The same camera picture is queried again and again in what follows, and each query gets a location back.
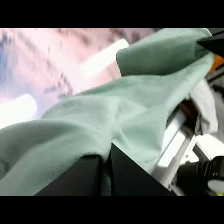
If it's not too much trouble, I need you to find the white garment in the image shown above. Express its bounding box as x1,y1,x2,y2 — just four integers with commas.
189,79,220,135

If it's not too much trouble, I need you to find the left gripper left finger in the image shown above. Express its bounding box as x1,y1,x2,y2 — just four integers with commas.
34,154,104,197

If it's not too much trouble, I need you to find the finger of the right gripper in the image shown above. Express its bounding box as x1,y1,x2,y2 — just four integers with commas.
197,32,224,58

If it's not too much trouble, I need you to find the pale green garment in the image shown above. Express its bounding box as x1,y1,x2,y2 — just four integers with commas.
0,28,216,197

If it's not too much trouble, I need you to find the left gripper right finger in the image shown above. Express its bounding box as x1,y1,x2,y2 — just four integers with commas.
109,143,177,197

